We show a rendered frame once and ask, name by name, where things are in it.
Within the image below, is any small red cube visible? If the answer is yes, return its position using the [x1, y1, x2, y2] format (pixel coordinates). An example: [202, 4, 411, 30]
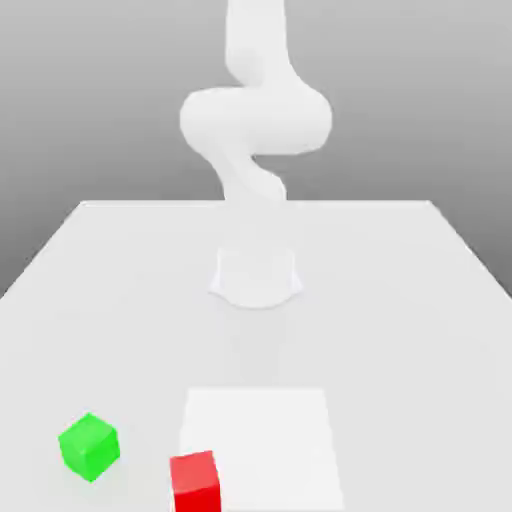
[168, 450, 223, 512]

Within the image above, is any small green cube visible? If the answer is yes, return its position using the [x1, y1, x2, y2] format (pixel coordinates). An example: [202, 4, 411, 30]
[57, 412, 122, 484]

